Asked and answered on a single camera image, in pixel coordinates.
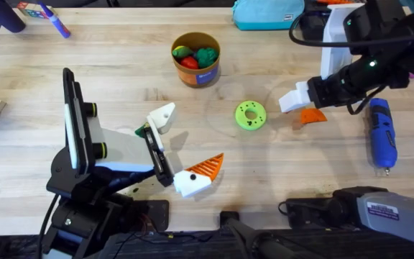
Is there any blue electric screwdriver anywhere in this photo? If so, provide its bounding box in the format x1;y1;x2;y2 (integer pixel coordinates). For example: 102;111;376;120
367;97;399;177

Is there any wrist upright plate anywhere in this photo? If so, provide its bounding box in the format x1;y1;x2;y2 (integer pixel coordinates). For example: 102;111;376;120
320;2;365;81
62;67;108;176

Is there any orange ribbed wedge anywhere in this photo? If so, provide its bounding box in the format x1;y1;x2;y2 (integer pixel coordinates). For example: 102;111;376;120
299;107;328;125

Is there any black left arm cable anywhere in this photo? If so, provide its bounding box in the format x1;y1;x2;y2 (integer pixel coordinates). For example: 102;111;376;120
35;193;61;259

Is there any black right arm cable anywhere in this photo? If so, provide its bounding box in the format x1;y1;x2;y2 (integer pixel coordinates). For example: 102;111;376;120
288;9;414;49

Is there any green toy vegetable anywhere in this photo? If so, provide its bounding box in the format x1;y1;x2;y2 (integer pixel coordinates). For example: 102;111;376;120
134;123;149;138

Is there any dark purple cylinder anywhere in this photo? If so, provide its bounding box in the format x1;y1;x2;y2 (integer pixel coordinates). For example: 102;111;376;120
0;0;27;34

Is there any left wrist upright plate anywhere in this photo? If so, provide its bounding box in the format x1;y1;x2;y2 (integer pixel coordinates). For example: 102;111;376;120
62;67;108;176

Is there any brown tub with toys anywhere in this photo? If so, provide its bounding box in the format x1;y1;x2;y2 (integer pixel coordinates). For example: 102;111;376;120
170;31;221;88

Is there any blue purple marker pen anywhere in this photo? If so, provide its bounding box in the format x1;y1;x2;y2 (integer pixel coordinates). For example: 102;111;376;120
37;1;72;40

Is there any black rail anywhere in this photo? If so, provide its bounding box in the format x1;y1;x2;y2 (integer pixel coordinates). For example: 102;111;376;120
0;230;414;259

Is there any black box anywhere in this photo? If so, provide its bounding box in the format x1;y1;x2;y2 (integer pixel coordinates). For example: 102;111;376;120
298;6;332;41

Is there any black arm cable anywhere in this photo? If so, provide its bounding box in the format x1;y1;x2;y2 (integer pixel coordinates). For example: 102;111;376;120
288;9;414;49
35;193;61;259

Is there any teal zip pouch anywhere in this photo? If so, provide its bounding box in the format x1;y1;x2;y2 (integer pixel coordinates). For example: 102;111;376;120
231;0;306;32

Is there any colourful toy block box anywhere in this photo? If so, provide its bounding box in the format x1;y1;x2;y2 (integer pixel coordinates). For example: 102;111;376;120
15;1;59;21

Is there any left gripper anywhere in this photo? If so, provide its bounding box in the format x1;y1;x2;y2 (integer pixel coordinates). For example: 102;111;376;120
47;101;226;202

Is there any green disc with holes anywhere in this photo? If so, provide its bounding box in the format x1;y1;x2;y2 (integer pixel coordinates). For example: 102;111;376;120
234;99;268;132

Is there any right wrist upright plate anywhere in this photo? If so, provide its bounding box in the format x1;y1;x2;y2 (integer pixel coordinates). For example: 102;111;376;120
320;2;365;81

